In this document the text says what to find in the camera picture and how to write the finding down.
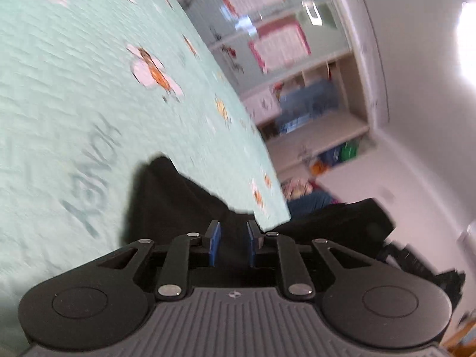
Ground bee-print quilted bedspread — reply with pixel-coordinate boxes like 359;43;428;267
0;0;292;354

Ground white corner shelf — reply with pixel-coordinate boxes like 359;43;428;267
301;57;369;120

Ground black pants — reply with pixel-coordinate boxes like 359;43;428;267
121;156;395;291

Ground pink-bordered poster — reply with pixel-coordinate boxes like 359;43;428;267
248;20;311;74

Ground blue bag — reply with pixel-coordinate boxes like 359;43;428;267
320;149;343;165

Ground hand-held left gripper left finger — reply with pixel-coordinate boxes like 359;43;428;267
97;220;223;301

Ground white drawer cabinet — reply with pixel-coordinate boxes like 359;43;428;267
242;85;283;124

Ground rolled floral quilt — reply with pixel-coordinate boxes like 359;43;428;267
281;179;317;201

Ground green bag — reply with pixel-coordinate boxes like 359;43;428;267
341;140;362;161

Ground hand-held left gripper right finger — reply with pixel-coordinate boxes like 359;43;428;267
246;220;378;301

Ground sliding-door wardrobe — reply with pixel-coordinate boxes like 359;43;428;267
160;0;389;127

